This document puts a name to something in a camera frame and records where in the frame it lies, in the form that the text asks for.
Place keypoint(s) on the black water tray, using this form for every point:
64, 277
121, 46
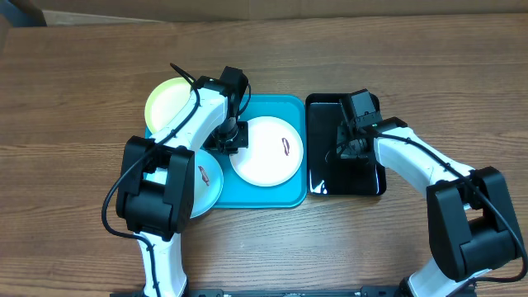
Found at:
328, 175

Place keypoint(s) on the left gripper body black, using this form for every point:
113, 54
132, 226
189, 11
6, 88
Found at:
228, 137

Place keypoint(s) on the cardboard panel at back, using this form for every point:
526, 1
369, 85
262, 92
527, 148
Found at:
254, 10

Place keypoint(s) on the white plate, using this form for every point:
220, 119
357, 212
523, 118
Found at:
274, 153

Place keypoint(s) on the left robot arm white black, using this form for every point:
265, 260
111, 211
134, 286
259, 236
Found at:
211, 102

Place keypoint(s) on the yellow plate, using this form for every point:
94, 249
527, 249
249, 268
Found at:
164, 102

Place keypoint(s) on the teal plastic tray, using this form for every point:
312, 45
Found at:
239, 194

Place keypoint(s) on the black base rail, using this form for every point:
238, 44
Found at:
364, 291

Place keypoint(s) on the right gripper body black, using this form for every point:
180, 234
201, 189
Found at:
345, 145

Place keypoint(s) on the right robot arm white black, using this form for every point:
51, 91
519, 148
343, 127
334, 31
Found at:
472, 225

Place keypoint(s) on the light blue plate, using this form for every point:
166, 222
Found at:
206, 185

